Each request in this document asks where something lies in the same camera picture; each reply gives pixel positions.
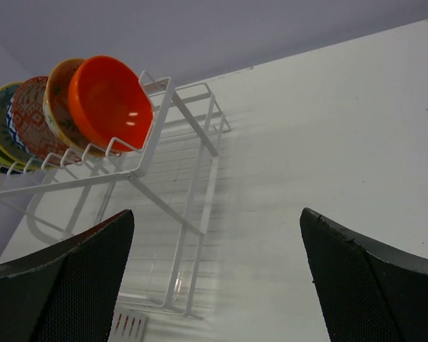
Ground yellow bowl with blue pattern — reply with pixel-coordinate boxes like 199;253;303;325
0;82;32;169

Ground blue zigzag bowl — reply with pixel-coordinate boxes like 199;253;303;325
6;76;68;165

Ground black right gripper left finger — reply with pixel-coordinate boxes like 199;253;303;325
0;209;134;341

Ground orange plastic bowl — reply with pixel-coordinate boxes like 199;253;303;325
68;56;153;152

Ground orange plastic utensils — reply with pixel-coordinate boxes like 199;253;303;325
114;313;145;341

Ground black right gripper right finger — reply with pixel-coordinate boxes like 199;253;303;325
300;208;428;341

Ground white wire dish rack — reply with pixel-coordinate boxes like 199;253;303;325
0;72;231;317

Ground cream bowl with leaf pattern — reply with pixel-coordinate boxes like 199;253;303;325
43;58;90;152

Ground metal cutlery holder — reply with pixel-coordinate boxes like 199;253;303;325
108;308;148;342

